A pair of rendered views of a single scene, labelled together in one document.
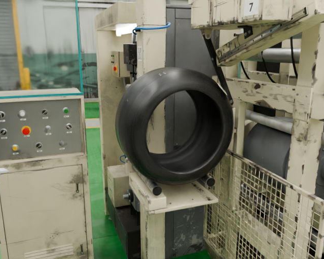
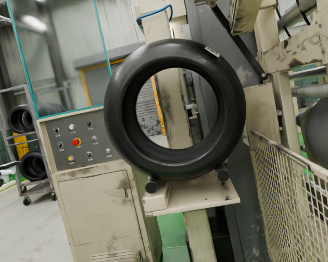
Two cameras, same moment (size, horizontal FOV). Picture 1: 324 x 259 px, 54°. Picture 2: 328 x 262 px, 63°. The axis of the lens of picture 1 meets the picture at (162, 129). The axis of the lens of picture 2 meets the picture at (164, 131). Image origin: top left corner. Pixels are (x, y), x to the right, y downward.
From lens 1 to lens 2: 78 cm
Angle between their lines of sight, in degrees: 28
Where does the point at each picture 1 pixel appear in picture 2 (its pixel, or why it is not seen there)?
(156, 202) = (152, 201)
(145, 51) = (148, 41)
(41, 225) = (100, 230)
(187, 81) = (159, 50)
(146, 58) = not seen: hidden behind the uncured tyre
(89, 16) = not seen: hidden behind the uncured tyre
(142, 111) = (111, 94)
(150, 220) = (191, 227)
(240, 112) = (282, 88)
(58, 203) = (111, 208)
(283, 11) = not seen: outside the picture
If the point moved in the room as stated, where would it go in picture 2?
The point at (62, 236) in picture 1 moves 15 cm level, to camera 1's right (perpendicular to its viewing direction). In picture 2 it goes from (120, 241) to (139, 243)
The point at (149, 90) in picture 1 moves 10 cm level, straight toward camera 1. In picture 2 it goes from (118, 70) to (102, 69)
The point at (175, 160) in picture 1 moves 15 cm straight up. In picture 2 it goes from (197, 154) to (190, 123)
